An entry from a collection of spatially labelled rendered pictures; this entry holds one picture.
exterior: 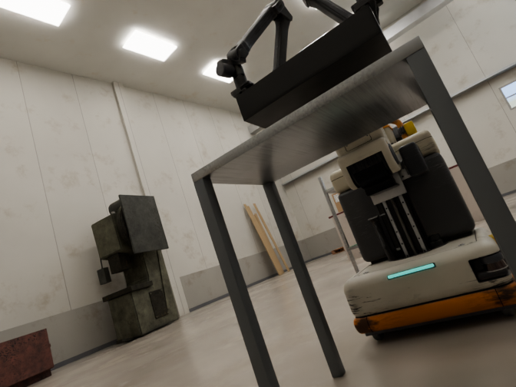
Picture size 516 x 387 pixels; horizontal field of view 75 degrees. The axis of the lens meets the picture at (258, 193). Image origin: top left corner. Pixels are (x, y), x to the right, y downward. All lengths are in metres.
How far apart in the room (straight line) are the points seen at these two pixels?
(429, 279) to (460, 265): 0.12
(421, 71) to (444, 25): 12.13
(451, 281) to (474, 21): 11.66
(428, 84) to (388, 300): 0.97
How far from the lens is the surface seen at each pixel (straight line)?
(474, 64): 12.44
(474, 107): 12.15
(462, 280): 1.48
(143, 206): 7.35
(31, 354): 6.26
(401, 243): 1.76
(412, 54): 0.83
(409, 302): 1.52
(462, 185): 6.10
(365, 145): 1.54
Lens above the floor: 0.46
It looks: 12 degrees up
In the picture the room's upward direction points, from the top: 20 degrees counter-clockwise
